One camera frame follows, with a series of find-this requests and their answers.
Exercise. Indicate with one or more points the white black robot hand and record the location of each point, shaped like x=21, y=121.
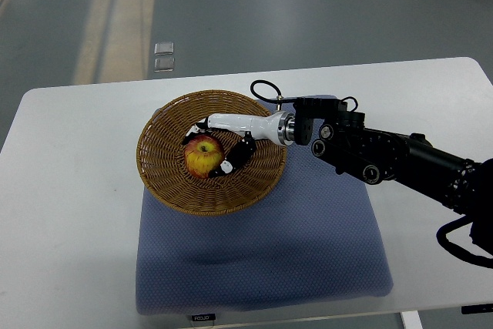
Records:
x=277, y=128

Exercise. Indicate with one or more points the red yellow apple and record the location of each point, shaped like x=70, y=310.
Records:
x=203, y=154

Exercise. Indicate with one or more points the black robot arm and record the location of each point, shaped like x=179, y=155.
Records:
x=337, y=135

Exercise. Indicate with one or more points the brown wicker basket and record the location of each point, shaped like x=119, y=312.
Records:
x=176, y=169

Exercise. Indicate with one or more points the blue quilted cloth mat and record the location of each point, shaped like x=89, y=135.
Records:
x=283, y=230

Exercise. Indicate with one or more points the lower floor metal plate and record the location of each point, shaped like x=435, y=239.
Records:
x=164, y=64

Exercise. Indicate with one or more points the floor metal plate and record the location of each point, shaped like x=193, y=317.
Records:
x=164, y=48
x=164, y=64

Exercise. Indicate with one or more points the upper floor metal plate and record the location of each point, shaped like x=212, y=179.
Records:
x=164, y=48

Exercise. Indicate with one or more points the black table label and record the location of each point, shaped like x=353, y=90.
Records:
x=203, y=317

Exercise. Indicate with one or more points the black table edge bracket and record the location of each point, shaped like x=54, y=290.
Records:
x=477, y=309

